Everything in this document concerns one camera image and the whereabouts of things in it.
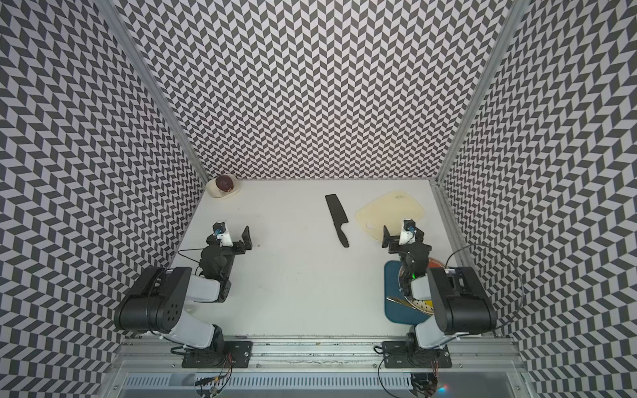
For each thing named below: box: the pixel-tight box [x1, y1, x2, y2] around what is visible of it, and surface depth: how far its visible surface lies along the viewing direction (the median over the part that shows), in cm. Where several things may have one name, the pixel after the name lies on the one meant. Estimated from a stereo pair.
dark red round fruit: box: [215, 174, 234, 193], surface depth 115 cm
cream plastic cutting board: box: [355, 190, 426, 243], surface depth 110 cm
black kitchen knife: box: [325, 194, 350, 248], surface depth 110 cm
